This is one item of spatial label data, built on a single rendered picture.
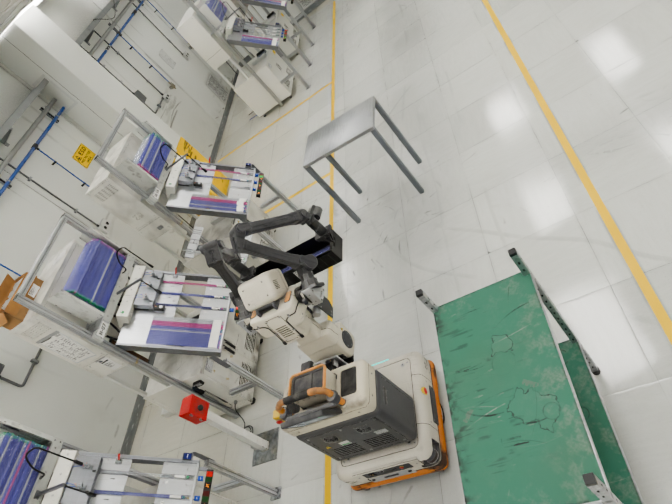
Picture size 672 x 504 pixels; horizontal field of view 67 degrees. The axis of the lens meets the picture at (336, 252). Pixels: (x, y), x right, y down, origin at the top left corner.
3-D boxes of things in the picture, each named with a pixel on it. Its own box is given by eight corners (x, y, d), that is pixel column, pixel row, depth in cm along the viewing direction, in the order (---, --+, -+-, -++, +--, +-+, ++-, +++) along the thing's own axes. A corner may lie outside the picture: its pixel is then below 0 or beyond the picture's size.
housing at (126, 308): (148, 277, 399) (146, 265, 389) (130, 328, 365) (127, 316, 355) (138, 277, 399) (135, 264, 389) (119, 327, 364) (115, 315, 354)
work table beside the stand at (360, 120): (424, 192, 435) (372, 126, 389) (357, 224, 468) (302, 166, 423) (421, 159, 465) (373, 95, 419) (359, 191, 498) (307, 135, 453)
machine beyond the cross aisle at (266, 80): (314, 60, 796) (227, -49, 688) (312, 85, 739) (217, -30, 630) (251, 107, 855) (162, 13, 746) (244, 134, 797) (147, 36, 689)
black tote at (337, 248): (265, 299, 302) (252, 289, 296) (268, 277, 314) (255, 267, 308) (342, 261, 277) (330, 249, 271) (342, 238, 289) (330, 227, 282)
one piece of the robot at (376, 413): (431, 450, 273) (340, 386, 226) (349, 472, 297) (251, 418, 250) (425, 393, 297) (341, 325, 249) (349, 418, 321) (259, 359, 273)
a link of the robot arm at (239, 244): (225, 254, 240) (232, 245, 232) (228, 229, 246) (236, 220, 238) (308, 277, 260) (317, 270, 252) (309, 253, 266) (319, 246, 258)
